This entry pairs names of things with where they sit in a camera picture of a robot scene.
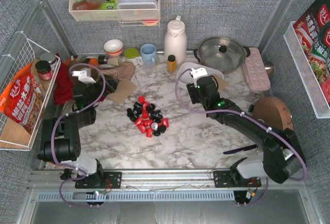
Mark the cream wall basket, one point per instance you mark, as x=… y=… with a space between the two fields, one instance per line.
x=87 y=10

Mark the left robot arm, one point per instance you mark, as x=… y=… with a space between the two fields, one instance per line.
x=61 y=137

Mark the black coffee capsule bottom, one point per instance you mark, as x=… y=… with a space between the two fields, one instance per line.
x=156 y=133

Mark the pink egg tray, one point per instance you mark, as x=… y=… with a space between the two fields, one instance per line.
x=254 y=71

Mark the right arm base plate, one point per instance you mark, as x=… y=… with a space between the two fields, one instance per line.
x=229 y=179

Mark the white wire side basket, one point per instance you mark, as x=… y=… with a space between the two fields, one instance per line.
x=14 y=136

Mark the green lid cup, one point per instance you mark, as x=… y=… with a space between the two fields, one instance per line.
x=132 y=55

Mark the red seasoning packet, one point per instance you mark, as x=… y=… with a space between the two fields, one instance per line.
x=312 y=30

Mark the orange juice bottle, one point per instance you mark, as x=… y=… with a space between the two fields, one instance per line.
x=171 y=63

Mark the white thermos jug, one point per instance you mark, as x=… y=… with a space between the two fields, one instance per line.
x=175 y=41

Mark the red cloth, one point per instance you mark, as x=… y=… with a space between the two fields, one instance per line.
x=64 y=87

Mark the clear plastic food container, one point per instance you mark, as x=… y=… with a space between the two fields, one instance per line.
x=137 y=9

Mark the white plastic storage basket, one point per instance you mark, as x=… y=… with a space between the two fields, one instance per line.
x=189 y=72

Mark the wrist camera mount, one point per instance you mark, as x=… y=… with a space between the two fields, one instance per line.
x=84 y=76
x=198 y=72

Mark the purple knife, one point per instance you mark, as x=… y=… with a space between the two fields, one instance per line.
x=233 y=151

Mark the silver lid jar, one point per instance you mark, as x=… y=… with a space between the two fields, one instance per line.
x=50 y=58

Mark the orange snack bag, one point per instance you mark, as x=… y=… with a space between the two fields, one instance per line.
x=20 y=101

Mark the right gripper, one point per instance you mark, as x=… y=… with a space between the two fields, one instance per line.
x=192 y=93

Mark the orange plate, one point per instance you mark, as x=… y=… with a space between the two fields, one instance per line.
x=93 y=61

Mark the red coffee capsule top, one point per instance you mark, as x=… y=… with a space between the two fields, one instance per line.
x=141 y=99

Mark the brown cardboard piece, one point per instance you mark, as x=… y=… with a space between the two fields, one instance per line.
x=124 y=89

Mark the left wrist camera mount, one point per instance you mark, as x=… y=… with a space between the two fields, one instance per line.
x=84 y=76

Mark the red coffee capsule bottom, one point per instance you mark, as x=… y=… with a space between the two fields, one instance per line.
x=149 y=132

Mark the striped pink towel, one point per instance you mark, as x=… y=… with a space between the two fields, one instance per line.
x=125 y=71

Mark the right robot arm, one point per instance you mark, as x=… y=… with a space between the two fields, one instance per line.
x=283 y=157

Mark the steel ladle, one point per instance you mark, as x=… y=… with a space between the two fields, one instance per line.
x=269 y=67

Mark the clear glass cup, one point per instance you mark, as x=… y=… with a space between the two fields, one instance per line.
x=148 y=69

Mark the red lid jar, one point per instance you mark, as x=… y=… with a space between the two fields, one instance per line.
x=44 y=70

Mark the blue mug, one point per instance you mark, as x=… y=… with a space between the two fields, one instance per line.
x=149 y=54

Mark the round wooden cutting board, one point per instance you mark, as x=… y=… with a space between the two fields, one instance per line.
x=273 y=112

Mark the black bottle cap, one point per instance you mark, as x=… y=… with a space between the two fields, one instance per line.
x=102 y=59

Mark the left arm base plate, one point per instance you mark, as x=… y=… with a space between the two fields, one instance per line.
x=110 y=180

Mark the white right wall basket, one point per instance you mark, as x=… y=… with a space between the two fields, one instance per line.
x=315 y=94

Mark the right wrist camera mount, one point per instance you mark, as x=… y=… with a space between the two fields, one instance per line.
x=198 y=72

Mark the red coffee capsule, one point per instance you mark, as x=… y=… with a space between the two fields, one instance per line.
x=141 y=99
x=149 y=132
x=165 y=122

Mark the silver foil coffee capsule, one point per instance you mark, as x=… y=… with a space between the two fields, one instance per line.
x=154 y=126

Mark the steel pot with lid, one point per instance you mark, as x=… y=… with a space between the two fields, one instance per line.
x=222 y=53

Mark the orange striped bowl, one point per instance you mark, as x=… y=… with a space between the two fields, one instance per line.
x=113 y=47

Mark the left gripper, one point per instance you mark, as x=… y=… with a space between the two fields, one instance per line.
x=100 y=87

